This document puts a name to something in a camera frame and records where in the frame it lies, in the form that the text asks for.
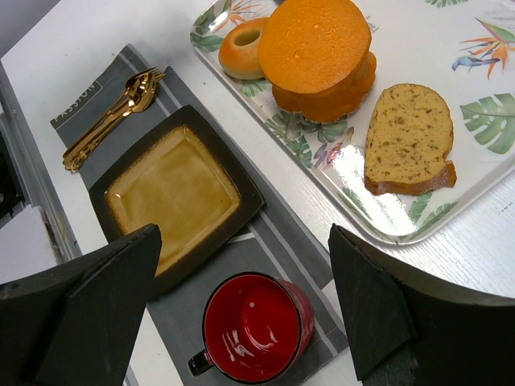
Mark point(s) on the square brown ceramic plate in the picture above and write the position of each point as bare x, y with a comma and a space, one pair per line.
184, 178

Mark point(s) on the grey striped placemat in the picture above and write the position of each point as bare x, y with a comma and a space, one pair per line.
274, 242

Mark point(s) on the floral serving tray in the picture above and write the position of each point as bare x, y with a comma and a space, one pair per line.
464, 50

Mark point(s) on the red mug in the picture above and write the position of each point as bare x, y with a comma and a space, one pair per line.
254, 328

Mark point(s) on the aluminium frame rail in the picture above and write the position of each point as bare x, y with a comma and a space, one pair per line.
32, 174

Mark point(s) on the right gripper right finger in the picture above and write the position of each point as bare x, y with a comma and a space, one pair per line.
407, 327

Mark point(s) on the gold spoon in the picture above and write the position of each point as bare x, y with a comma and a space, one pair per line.
138, 96

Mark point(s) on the sliced loaf bread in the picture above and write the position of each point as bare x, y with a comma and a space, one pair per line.
410, 135

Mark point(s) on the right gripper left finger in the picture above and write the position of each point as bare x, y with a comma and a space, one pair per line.
76, 324

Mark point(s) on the glazed ring donut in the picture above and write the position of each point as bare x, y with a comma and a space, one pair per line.
238, 54

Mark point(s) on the round orange sponge cake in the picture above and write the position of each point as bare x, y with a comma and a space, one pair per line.
316, 56

